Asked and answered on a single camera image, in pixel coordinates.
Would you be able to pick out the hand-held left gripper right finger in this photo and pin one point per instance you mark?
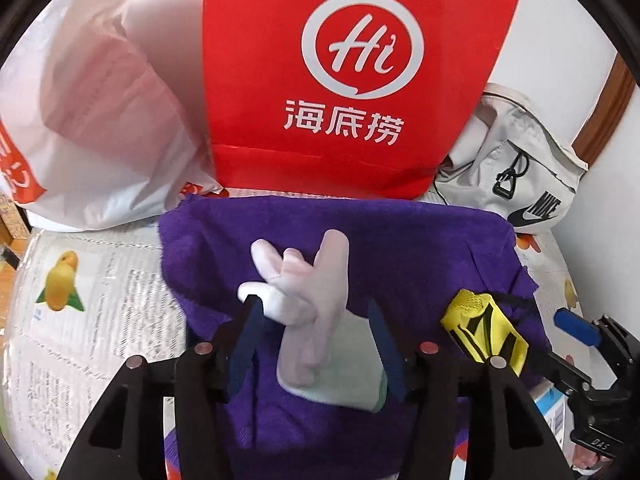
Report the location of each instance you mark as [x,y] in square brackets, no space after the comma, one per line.
[387,355]

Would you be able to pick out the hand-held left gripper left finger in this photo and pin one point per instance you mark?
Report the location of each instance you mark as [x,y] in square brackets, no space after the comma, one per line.
[245,345]

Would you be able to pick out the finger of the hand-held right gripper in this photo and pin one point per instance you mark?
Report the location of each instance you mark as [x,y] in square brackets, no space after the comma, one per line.
[575,327]
[560,370]

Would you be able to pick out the white glove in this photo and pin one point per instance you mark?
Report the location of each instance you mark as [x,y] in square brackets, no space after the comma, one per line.
[320,310]

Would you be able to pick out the person's right hand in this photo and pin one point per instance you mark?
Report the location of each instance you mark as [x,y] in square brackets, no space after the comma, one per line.
[590,462]

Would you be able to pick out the blue tissue box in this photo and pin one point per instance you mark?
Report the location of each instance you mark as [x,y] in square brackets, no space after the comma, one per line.
[552,410]

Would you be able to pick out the purple towel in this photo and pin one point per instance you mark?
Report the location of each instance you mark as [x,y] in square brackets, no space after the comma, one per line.
[410,245]

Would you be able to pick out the fruit print tablecloth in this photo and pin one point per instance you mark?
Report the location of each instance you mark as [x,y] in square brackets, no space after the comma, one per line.
[115,310]

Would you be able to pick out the grey sling bag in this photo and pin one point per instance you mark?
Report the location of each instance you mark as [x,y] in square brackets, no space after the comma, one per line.
[510,160]

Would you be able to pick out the white plastic shopping bag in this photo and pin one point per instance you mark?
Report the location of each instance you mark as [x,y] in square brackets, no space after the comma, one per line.
[100,110]

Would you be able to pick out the red paper bag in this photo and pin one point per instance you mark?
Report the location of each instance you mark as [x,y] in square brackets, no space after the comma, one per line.
[260,60]

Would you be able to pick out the brown wooden door frame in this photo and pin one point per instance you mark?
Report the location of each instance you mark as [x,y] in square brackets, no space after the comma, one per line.
[607,110]

